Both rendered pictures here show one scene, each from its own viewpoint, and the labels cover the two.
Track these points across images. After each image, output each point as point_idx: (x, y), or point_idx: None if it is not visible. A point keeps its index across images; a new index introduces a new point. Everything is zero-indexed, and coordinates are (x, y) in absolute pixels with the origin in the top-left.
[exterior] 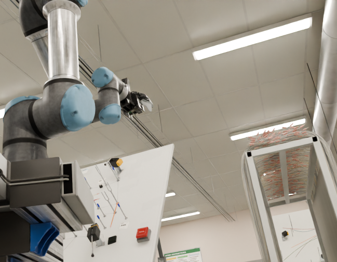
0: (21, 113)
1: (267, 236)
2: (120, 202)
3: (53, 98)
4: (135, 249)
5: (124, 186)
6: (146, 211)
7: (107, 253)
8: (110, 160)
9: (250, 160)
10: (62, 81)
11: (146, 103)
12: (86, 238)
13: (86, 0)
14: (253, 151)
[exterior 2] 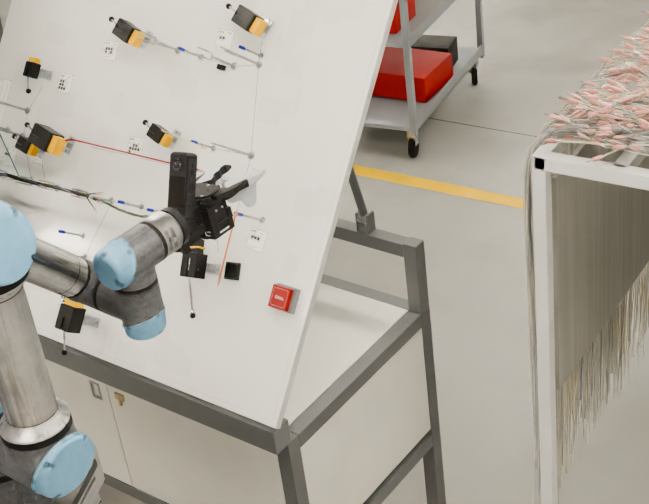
0: None
1: (539, 326)
2: (257, 156)
3: (17, 470)
4: (269, 323)
5: (270, 99)
6: (300, 223)
7: (222, 302)
8: (237, 17)
9: (537, 178)
10: (23, 450)
11: (240, 194)
12: None
13: (33, 249)
14: (549, 160)
